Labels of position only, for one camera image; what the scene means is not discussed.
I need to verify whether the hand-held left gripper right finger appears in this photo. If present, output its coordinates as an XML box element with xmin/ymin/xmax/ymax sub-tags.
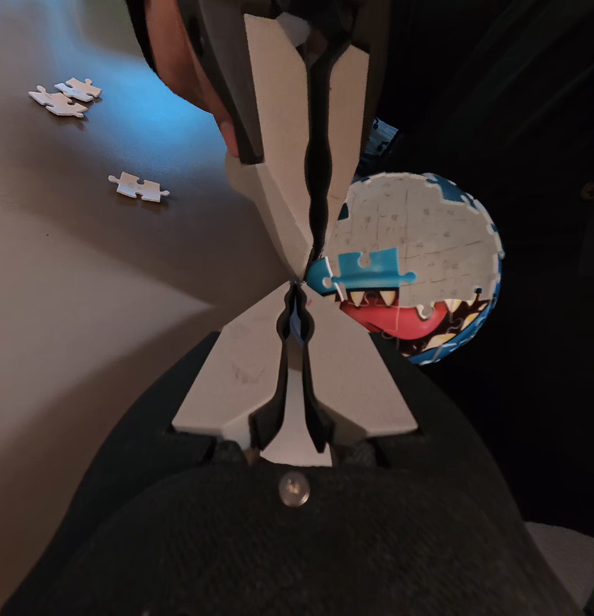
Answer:
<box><xmin>297</xmin><ymin>284</ymin><xmax>419</xmax><ymax>454</ymax></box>

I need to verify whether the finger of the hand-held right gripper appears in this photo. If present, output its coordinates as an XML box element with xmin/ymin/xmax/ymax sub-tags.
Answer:
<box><xmin>307</xmin><ymin>46</ymin><xmax>371</xmax><ymax>272</ymax></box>
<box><xmin>225</xmin><ymin>13</ymin><xmax>324</xmax><ymax>281</ymax></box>

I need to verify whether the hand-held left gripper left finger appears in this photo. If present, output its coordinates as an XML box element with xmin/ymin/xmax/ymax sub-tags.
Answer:
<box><xmin>171</xmin><ymin>282</ymin><xmax>298</xmax><ymax>452</ymax></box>

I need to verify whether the blue monster puzzle ball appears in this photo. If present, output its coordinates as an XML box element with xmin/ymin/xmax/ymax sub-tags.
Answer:
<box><xmin>304</xmin><ymin>172</ymin><xmax>505</xmax><ymax>366</ymax></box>

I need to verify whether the white loose puzzle piece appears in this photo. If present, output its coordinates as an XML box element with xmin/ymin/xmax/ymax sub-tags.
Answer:
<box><xmin>108</xmin><ymin>171</ymin><xmax>171</xmax><ymax>203</ymax></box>
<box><xmin>367</xmin><ymin>118</ymin><xmax>400</xmax><ymax>162</ymax></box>
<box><xmin>54</xmin><ymin>77</ymin><xmax>103</xmax><ymax>103</ymax></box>
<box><xmin>29</xmin><ymin>86</ymin><xmax>89</xmax><ymax>118</ymax></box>

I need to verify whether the person's right hand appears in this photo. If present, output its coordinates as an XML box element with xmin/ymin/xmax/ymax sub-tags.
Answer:
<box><xmin>147</xmin><ymin>0</ymin><xmax>241</xmax><ymax>158</ymax></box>

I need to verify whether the person's black top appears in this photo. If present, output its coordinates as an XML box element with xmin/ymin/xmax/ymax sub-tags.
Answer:
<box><xmin>374</xmin><ymin>0</ymin><xmax>594</xmax><ymax>540</ymax></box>

